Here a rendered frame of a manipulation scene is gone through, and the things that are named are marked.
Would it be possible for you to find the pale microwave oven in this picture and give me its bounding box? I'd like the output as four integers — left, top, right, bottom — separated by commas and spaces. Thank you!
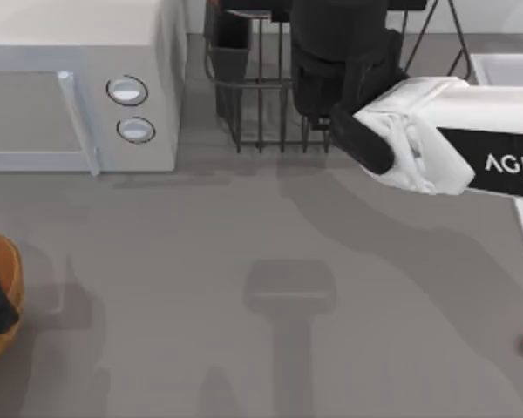
0, 0, 187, 176

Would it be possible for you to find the brown wooden bowl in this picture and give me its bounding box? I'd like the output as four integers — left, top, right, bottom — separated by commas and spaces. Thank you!
0, 230, 25, 374

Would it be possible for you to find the black wire rack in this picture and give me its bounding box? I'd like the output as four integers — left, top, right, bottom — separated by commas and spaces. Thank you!
202, 0, 472, 154

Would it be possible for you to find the round microwave knob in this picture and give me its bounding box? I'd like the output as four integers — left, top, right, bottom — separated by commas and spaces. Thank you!
105, 74, 150, 107
115, 116, 157, 145

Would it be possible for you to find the grey microwave door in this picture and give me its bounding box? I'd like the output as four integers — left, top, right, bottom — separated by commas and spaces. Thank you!
0, 71, 101, 176

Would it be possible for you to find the pale microwave door handle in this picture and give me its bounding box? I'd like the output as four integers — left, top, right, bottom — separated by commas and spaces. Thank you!
56, 71, 102, 177

